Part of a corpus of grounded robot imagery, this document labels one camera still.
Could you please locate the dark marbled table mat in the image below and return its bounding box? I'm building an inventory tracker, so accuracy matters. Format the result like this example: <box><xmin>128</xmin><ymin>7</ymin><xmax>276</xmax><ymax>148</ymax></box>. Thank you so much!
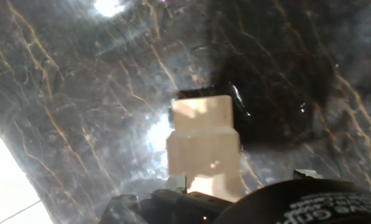
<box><xmin>0</xmin><ymin>0</ymin><xmax>371</xmax><ymax>224</ymax></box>

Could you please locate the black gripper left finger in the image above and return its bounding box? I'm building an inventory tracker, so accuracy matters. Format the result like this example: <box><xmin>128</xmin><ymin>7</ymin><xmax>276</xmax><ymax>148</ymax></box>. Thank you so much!
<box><xmin>97</xmin><ymin>194</ymin><xmax>150</xmax><ymax>224</ymax></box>

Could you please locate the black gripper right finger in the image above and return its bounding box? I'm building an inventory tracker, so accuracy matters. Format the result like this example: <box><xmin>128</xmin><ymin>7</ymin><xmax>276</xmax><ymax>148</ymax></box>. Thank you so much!
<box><xmin>150</xmin><ymin>172</ymin><xmax>233</xmax><ymax>224</ymax></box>

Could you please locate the large wooden cube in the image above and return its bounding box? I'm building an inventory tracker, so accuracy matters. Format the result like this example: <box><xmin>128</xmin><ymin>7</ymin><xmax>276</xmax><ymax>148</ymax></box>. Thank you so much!
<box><xmin>165</xmin><ymin>127</ymin><xmax>245</xmax><ymax>202</ymax></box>
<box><xmin>170</xmin><ymin>95</ymin><xmax>235</xmax><ymax>131</ymax></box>

